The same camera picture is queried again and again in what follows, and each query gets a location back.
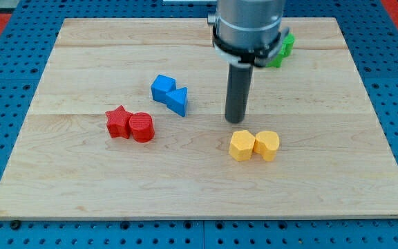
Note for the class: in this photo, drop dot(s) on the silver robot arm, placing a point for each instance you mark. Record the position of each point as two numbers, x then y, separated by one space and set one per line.
248 33

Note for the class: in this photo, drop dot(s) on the blue triangle block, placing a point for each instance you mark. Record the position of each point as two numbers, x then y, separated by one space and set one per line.
177 101

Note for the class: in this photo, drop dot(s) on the yellow hexagon block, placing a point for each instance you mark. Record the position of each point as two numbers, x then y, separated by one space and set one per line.
241 145

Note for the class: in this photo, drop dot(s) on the blue cube block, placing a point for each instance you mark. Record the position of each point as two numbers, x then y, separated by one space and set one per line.
161 85

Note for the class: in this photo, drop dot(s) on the red cylinder block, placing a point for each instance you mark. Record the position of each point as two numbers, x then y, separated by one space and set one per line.
141 125

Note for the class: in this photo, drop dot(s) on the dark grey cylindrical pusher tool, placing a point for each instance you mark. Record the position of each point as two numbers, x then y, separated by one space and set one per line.
238 84

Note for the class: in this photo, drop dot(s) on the yellow heart block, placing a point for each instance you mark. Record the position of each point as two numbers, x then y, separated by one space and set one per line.
266 144

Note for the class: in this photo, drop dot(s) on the light wooden board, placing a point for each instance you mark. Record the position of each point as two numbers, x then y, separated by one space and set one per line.
333 162

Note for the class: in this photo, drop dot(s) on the red star block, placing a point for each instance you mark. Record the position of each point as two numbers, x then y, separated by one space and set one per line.
118 122

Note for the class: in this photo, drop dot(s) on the green star block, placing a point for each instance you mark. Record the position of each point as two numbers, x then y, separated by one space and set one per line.
277 61

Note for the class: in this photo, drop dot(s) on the green cylinder block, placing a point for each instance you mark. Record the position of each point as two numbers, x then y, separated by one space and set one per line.
288 44

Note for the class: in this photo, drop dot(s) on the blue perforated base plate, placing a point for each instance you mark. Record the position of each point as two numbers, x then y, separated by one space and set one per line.
25 45

